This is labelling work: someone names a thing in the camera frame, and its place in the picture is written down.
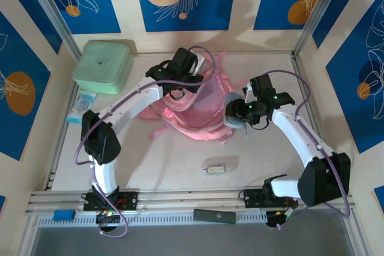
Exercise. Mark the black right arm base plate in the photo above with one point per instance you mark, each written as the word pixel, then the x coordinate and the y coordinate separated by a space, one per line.
pixel 253 197

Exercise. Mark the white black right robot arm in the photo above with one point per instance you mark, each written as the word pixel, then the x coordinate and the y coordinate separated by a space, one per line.
pixel 324 181

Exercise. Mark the long aluminium base rail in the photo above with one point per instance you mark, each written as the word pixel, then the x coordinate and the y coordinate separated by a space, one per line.
pixel 186 199

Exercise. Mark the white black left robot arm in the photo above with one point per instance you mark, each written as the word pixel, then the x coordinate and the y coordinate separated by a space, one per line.
pixel 102 139

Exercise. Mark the dark green flat bar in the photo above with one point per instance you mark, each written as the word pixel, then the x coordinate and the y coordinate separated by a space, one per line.
pixel 214 216

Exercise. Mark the pink student backpack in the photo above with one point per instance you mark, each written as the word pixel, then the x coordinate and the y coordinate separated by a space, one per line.
pixel 198 112

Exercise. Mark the small circuit board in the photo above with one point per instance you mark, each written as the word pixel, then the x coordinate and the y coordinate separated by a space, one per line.
pixel 108 218
pixel 282 217

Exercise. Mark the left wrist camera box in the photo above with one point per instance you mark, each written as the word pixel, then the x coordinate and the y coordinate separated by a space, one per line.
pixel 186 59

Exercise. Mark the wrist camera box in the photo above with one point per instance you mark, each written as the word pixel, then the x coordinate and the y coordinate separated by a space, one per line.
pixel 262 86
pixel 186 59

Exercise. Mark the blue foam block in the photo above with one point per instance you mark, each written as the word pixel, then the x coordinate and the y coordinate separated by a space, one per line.
pixel 64 215

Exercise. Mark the mint green lunch bag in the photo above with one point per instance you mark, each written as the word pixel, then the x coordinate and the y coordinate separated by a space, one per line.
pixel 100 67

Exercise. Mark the aluminium frame post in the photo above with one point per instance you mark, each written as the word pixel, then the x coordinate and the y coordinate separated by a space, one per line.
pixel 51 10
pixel 315 13

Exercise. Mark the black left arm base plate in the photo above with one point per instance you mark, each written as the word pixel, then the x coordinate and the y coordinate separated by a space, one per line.
pixel 129 200

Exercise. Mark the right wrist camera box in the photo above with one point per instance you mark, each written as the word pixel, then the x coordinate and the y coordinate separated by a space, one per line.
pixel 262 86

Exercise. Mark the blue tissue pack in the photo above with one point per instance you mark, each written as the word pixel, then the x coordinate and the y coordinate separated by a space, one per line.
pixel 78 107

